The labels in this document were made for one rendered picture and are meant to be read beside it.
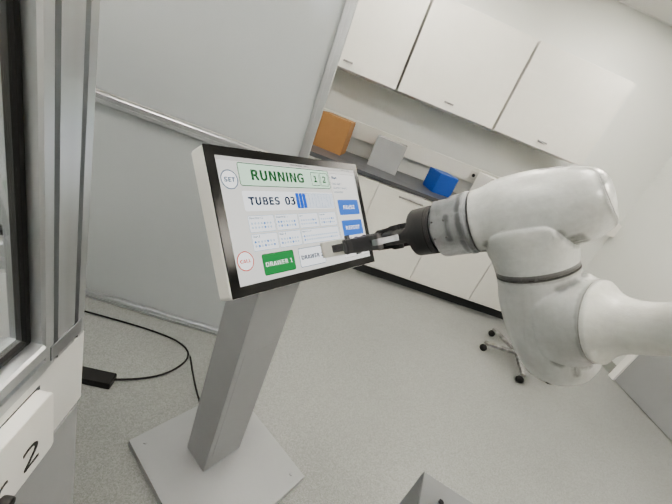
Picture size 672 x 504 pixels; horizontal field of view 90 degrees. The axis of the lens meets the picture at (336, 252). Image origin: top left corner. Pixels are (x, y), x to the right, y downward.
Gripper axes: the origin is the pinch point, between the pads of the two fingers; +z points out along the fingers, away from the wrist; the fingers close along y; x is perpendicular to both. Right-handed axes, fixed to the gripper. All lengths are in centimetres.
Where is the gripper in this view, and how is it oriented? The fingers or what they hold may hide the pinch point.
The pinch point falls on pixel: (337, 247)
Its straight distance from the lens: 64.8
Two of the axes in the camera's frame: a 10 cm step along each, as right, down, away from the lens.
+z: -7.7, 1.4, 6.3
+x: 2.1, 9.8, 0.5
